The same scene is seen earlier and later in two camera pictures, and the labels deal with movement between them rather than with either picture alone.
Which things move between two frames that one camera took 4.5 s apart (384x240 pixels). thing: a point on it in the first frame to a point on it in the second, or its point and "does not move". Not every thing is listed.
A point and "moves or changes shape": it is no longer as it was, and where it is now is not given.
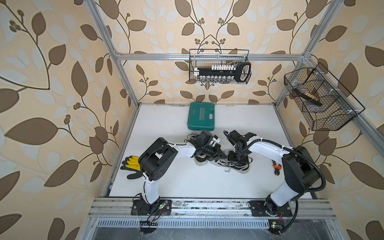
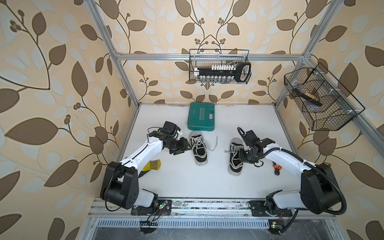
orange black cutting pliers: x=277 y=168 does not move
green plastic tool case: x=201 y=116 does not move
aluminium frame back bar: x=209 y=56 does not move
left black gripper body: x=211 y=152 to x=176 y=145
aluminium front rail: x=211 y=208 does not move
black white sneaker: x=225 y=162 moves or changes shape
